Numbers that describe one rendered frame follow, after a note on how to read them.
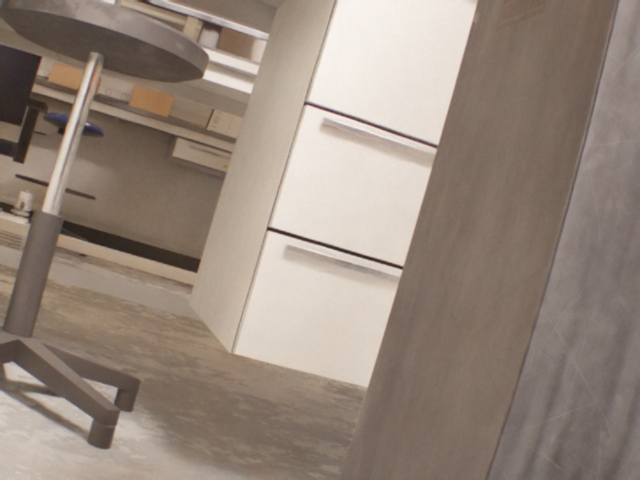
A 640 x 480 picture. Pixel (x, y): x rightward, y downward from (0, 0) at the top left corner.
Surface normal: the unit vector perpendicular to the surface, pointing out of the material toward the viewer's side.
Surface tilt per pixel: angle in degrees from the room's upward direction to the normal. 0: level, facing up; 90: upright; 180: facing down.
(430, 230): 90
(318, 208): 90
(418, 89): 90
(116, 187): 90
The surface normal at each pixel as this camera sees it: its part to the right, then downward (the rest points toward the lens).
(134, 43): 0.01, 0.93
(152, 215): 0.26, 0.06
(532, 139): -0.93, -0.28
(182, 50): 0.83, 0.23
